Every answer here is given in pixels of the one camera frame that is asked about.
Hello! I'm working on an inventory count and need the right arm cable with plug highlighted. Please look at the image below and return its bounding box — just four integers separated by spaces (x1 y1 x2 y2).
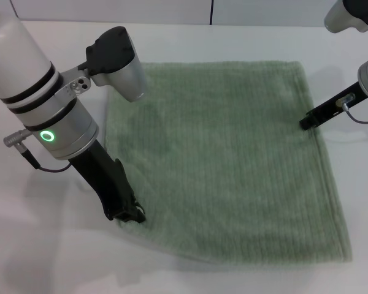
336 94 368 125

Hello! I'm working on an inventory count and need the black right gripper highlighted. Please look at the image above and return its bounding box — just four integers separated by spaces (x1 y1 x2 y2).
299 79 368 132

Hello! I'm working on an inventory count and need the green ribbed towel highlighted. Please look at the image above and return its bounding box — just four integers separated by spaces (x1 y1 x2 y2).
102 60 354 266

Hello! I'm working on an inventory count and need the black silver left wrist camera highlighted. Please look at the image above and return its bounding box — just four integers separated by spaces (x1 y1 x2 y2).
58 26 148 102

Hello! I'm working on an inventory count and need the arm cable with plug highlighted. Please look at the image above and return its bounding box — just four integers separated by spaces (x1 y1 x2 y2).
336 94 368 125
2 128 73 173

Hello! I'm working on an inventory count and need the left arm cable with plug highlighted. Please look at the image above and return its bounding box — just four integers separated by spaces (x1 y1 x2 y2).
2 128 73 173

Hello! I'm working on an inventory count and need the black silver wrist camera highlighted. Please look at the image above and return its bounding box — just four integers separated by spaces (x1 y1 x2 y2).
58 26 148 102
323 0 368 34

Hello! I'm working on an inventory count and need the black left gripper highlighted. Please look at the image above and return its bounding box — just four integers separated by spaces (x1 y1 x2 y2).
69 140 147 226

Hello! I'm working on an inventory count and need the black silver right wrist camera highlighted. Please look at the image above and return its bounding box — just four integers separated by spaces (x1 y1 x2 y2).
323 0 368 34

